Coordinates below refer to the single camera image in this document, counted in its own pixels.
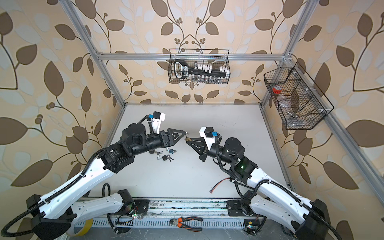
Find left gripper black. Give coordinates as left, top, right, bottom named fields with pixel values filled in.
left=129, top=128, right=185, bottom=158

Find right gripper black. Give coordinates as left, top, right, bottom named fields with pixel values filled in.
left=188, top=137, right=235, bottom=167

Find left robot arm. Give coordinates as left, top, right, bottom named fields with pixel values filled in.
left=1, top=123, right=186, bottom=240

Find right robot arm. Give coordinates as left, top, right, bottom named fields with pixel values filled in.
left=186, top=136, right=342, bottom=240

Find blue small padlock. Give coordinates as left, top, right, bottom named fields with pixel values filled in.
left=166, top=148, right=177, bottom=154

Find black padlock with keys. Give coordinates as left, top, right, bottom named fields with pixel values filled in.
left=157, top=155, right=174, bottom=162

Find socket set black holder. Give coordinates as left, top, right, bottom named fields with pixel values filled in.
left=172, top=60, right=231, bottom=82

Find orange black pliers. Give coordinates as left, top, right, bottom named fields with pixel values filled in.
left=169, top=215, right=204, bottom=232

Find red cap bottle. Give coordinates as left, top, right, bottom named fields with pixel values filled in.
left=272, top=85, right=283, bottom=96

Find yellow tape roll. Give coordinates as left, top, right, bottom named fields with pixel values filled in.
left=66, top=219, right=93, bottom=237

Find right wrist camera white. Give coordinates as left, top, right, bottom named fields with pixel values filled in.
left=199, top=127, right=218, bottom=150

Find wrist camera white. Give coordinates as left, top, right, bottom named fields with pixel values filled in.
left=147, top=112, right=166, bottom=134
left=199, top=127, right=218, bottom=150

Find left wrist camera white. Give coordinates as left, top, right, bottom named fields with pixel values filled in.
left=147, top=112, right=166, bottom=134

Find red black wire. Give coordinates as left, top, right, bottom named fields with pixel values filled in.
left=209, top=177, right=231, bottom=194

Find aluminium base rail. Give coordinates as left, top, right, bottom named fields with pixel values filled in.
left=73, top=198, right=270, bottom=230

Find black wire basket back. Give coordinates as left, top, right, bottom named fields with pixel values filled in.
left=168, top=48, right=231, bottom=85

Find black wire basket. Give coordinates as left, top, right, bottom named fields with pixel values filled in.
left=264, top=63, right=334, bottom=130
left=168, top=48, right=231, bottom=85

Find black wire basket right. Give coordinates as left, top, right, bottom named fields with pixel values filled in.
left=264, top=63, right=334, bottom=130

